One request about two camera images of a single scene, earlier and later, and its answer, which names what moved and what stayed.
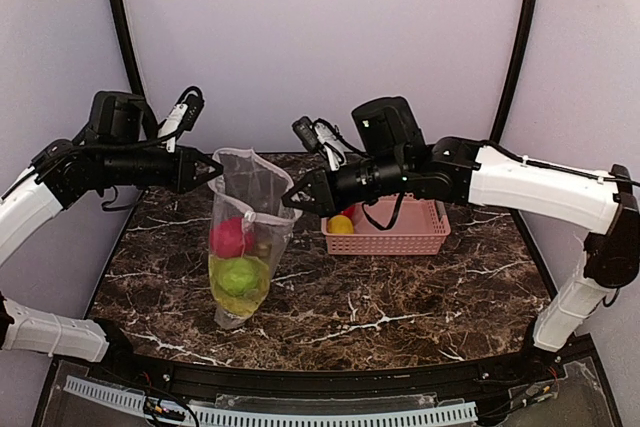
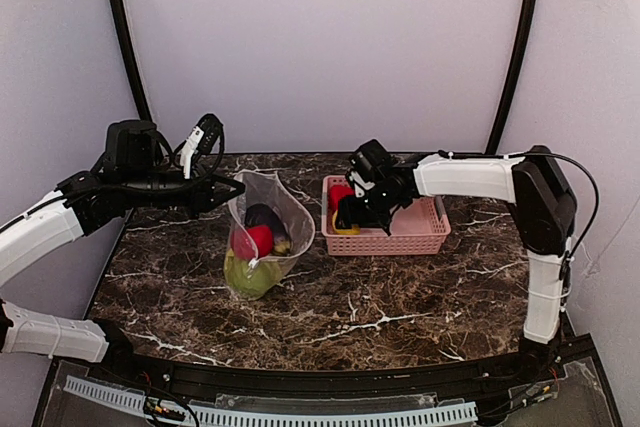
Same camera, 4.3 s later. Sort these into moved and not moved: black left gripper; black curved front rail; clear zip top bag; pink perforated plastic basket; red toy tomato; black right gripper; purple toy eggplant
Moved: clear zip top bag; red toy tomato; black right gripper; black left gripper; purple toy eggplant
Not moved: black curved front rail; pink perforated plastic basket
